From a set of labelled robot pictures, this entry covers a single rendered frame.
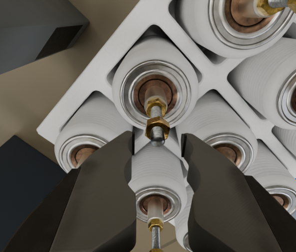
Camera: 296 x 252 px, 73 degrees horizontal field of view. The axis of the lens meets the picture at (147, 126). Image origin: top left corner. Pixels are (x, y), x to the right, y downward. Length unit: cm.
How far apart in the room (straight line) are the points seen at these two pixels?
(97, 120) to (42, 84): 30
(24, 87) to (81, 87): 27
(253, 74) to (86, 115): 22
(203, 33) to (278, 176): 22
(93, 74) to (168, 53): 12
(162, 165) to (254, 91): 16
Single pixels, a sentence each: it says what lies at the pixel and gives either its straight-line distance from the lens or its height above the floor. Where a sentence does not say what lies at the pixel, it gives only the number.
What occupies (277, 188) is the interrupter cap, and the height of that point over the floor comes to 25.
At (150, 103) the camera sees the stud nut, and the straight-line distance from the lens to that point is 18.
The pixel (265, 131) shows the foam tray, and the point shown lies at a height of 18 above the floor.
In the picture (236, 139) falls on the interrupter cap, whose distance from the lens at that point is 26.
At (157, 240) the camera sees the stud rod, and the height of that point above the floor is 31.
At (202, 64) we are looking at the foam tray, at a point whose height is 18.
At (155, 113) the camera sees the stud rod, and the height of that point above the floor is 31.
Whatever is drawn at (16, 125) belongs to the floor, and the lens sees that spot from 62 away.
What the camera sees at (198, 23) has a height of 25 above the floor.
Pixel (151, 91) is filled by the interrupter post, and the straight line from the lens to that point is 20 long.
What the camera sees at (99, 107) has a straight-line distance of 30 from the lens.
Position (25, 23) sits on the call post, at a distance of 25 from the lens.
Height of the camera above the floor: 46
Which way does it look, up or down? 62 degrees down
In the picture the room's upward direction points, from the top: 178 degrees counter-clockwise
